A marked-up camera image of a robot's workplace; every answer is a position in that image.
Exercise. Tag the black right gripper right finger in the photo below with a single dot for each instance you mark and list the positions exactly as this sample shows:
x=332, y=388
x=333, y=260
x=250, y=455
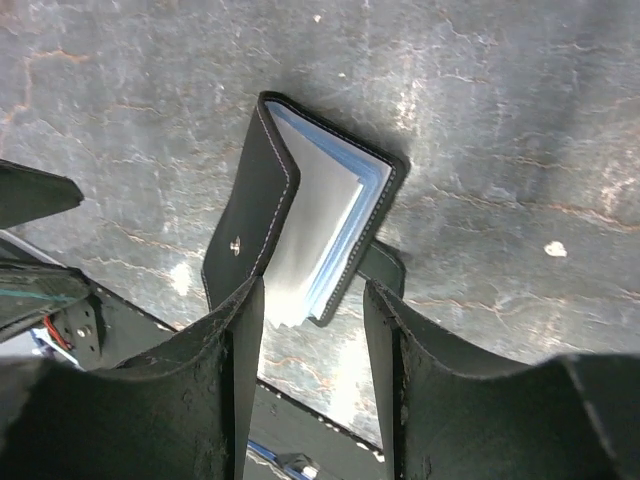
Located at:
x=448, y=409

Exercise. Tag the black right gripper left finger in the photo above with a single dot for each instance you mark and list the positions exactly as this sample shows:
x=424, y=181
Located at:
x=180, y=410

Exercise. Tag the black leather card holder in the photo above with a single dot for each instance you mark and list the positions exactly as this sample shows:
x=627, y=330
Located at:
x=305, y=207

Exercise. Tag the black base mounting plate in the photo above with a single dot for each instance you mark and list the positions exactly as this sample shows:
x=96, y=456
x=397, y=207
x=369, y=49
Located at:
x=57, y=313

